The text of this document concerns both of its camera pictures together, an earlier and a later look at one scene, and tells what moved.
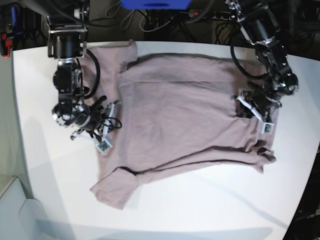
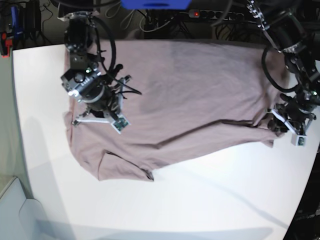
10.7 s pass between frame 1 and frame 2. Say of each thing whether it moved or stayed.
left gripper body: moved
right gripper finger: moved
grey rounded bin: stayed
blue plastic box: stayed
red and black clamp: stayed
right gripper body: moved
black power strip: stayed
